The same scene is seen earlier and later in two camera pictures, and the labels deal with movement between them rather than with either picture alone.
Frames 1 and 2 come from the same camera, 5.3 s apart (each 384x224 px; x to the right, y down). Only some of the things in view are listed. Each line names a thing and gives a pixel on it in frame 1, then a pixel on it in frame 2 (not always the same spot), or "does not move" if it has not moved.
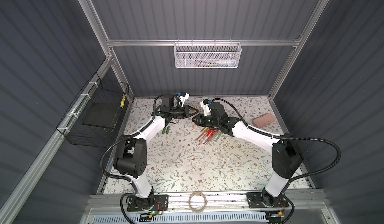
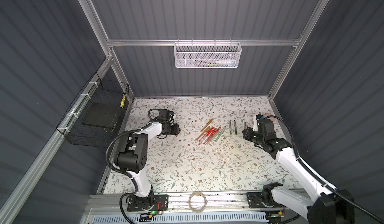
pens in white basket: [221, 63] does not move
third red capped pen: [212, 137] does not move
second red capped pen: [207, 137] does not move
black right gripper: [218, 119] -> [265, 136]
